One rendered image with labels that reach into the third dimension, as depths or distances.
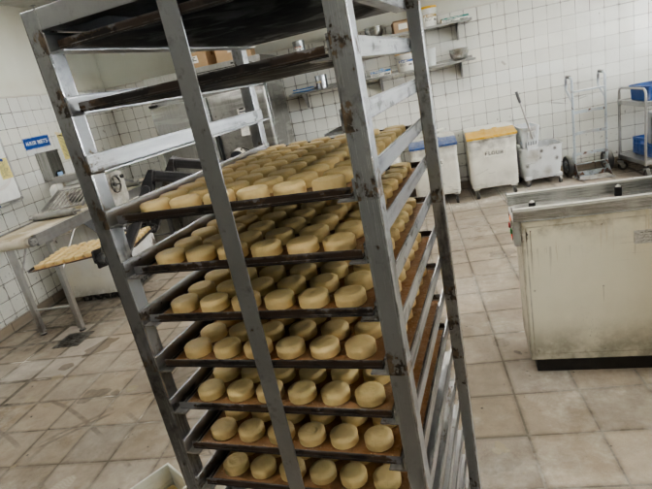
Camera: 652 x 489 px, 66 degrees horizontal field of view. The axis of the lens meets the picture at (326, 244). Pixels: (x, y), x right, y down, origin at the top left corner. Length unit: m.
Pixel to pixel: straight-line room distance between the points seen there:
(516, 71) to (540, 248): 4.27
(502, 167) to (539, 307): 3.53
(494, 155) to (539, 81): 1.16
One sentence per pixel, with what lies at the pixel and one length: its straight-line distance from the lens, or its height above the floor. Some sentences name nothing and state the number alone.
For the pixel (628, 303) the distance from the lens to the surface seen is 2.80.
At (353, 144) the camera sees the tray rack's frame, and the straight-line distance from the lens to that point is 0.66.
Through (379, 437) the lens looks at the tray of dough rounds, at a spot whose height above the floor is 1.06.
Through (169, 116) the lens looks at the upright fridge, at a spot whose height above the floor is 1.60.
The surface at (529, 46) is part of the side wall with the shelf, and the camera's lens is 6.69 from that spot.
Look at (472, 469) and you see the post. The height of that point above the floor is 0.47.
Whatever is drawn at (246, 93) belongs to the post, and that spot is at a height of 1.65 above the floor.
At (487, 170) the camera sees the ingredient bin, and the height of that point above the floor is 0.33.
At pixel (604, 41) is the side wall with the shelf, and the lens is 6.91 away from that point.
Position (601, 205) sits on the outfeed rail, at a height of 0.88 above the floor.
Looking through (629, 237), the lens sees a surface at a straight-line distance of 2.67.
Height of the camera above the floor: 1.64
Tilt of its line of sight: 18 degrees down
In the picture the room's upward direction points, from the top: 12 degrees counter-clockwise
